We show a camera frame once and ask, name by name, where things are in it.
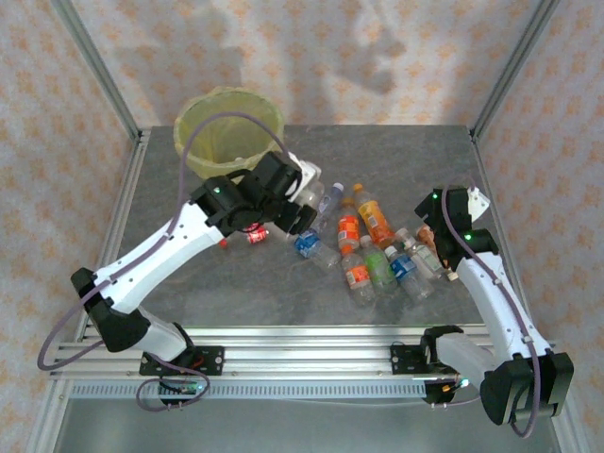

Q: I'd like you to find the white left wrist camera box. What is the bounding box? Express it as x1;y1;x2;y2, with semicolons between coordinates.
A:
293;159;323;195

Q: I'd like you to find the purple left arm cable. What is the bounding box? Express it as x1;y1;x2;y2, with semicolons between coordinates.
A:
37;111;299;412

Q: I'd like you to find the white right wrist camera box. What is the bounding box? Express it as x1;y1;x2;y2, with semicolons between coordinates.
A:
465;186;493;222

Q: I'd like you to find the yellow orange juice bottle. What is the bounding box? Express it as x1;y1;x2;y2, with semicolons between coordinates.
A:
353;183;396;249

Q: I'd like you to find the green mesh waste bin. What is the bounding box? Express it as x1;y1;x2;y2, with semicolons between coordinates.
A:
174;87;287;179

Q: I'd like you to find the brown coffee bottle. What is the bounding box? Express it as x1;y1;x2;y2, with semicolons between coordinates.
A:
414;224;461;283

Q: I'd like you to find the small circuit board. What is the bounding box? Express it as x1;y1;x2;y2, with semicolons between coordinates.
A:
159;379;209;397
441;375;476;395

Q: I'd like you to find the orange label bottle orange cap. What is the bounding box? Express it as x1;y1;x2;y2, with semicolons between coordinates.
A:
337;196;362;257

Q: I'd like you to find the aluminium frame post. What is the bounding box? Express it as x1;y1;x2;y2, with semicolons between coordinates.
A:
469;0;563;143
50;0;145;143

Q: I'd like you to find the clear bottle with red label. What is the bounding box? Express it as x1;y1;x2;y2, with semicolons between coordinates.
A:
218;224;271;248

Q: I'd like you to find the clear bottle white green label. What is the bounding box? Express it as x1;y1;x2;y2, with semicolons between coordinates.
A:
394;227;448;280

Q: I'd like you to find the yellow-lined mesh trash bin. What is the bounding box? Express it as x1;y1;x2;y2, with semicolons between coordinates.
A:
173;86;287;179

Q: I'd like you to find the blue label water bottle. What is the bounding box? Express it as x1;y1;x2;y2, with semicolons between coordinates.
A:
293;227;342;270
384;244;435;302

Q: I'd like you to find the grey metal panel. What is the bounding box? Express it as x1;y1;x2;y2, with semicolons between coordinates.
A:
49;398;565;453

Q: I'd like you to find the clear bottle red-orange label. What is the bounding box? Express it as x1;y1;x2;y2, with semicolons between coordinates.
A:
340;247;378;308

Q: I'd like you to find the aluminium mounting beam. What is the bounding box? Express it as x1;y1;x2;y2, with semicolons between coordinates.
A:
49;325;566;382

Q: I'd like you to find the aluminium table side rail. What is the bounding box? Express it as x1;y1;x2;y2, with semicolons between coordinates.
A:
469;134;542;341
73;129;152;344

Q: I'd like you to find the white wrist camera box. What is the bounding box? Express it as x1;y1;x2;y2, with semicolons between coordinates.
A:
293;159;323;195
465;186;493;222

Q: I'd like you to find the slotted grey cable tray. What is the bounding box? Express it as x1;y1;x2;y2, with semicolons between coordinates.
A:
70;380;428;401

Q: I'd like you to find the clear bottle light-blue label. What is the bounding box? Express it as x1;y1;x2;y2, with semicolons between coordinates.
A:
310;182;345;232

